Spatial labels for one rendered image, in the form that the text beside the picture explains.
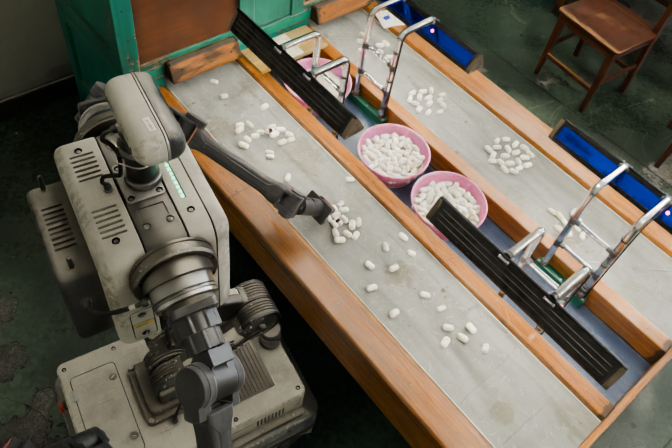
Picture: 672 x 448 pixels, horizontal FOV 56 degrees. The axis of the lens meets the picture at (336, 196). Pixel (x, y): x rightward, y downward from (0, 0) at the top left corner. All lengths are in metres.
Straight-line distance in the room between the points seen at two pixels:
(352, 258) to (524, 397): 0.65
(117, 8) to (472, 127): 1.34
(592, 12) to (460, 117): 1.62
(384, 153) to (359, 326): 0.73
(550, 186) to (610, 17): 1.75
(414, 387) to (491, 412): 0.23
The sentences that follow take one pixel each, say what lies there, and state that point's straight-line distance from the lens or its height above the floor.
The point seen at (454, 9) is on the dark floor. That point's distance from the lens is 4.48.
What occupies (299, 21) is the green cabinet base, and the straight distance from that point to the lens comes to 2.75.
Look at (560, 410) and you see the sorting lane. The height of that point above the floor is 0.74.
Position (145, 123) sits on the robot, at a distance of 1.11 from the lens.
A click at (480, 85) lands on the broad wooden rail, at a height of 0.76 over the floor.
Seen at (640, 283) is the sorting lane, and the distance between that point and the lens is 2.34.
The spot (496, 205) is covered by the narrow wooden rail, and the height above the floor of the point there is 0.76.
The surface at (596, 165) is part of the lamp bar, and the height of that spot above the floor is 1.07.
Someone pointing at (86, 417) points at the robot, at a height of 0.47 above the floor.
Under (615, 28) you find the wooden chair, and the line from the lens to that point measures 3.94.
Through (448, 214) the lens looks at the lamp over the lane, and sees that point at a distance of 1.75.
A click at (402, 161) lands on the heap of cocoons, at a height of 0.74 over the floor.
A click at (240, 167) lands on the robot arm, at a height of 1.00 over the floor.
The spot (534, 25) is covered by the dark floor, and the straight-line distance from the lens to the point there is 4.57.
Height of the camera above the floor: 2.43
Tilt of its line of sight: 51 degrees down
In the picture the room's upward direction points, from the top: 11 degrees clockwise
